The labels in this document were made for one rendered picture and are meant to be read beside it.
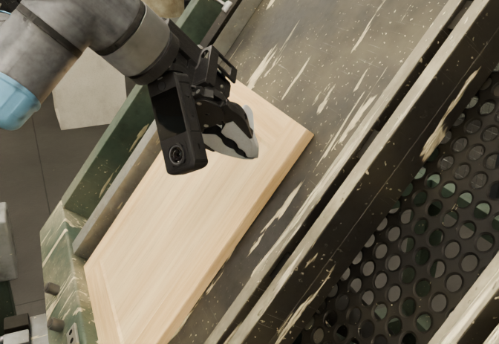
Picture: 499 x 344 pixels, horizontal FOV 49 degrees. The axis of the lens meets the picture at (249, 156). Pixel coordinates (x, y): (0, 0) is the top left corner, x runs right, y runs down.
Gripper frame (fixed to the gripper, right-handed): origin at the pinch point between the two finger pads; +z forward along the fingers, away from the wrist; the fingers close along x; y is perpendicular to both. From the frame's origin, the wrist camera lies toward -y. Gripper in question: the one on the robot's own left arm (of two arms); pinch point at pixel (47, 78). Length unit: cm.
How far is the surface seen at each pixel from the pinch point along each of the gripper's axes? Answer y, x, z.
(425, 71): 41, -62, 7
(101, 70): 2, 356, 102
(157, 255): -1.3, -24.1, 33.2
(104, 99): -10, 355, 125
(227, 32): 37.8, 6.9, 14.3
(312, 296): 16, -64, 24
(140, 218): -1.5, -8.4, 33.4
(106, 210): -8.6, 6.7, 35.0
